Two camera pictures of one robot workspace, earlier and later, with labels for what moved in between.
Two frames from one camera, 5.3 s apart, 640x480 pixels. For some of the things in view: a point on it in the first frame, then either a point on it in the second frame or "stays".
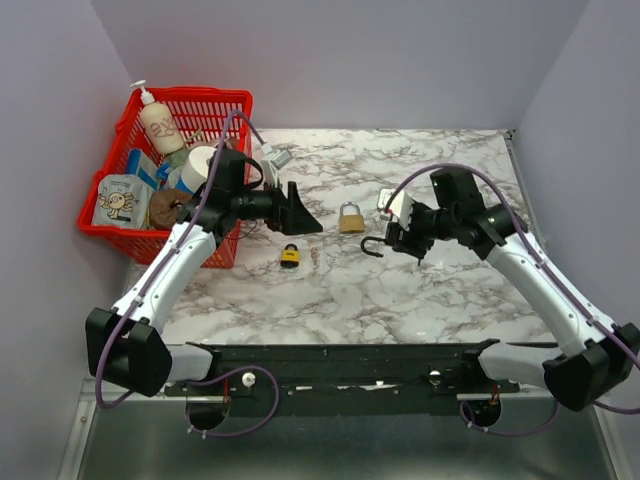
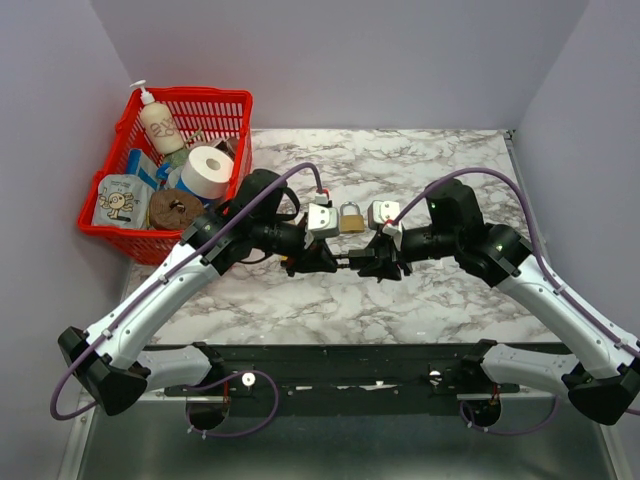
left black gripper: [289, 214] → [317, 258]
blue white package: [142, 165] stays
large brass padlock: [351, 223] stays
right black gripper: [402, 241] → [385, 264]
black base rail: [346, 378] stays
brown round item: [163, 206] stays
